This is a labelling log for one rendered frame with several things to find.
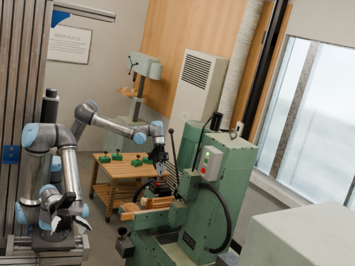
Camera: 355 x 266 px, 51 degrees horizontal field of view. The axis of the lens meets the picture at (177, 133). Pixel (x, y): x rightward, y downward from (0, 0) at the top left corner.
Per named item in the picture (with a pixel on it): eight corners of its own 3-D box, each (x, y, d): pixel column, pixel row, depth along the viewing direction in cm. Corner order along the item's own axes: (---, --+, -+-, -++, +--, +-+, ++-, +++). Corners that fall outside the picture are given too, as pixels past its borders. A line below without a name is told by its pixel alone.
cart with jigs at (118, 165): (137, 192, 449) (147, 143, 431) (160, 217, 405) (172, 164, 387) (85, 197, 412) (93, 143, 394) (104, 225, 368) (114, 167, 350)
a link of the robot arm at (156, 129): (150, 123, 252) (162, 121, 251) (152, 139, 251) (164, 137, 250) (149, 121, 244) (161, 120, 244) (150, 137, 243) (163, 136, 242)
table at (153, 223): (185, 196, 278) (187, 189, 276) (210, 218, 254) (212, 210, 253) (111, 205, 242) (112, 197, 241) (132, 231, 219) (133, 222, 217)
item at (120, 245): (125, 245, 254) (127, 235, 252) (133, 256, 245) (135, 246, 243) (113, 247, 250) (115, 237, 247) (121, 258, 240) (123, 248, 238)
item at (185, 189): (188, 191, 215) (194, 168, 210) (197, 199, 208) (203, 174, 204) (176, 192, 210) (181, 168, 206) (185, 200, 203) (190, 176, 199)
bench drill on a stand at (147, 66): (129, 163, 526) (150, 53, 480) (152, 183, 480) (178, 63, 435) (97, 166, 496) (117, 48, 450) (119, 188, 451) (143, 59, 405)
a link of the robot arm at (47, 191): (54, 198, 172) (56, 181, 170) (62, 210, 164) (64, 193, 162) (37, 200, 168) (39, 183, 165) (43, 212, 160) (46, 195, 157)
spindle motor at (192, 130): (191, 164, 245) (202, 119, 236) (207, 176, 231) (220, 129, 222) (169, 165, 234) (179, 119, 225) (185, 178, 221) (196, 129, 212)
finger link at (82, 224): (92, 237, 150) (73, 227, 153) (95, 225, 149) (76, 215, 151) (87, 240, 147) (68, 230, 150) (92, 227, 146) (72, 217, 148)
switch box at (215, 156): (205, 172, 202) (212, 145, 198) (216, 180, 195) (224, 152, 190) (196, 173, 199) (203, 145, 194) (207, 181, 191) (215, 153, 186)
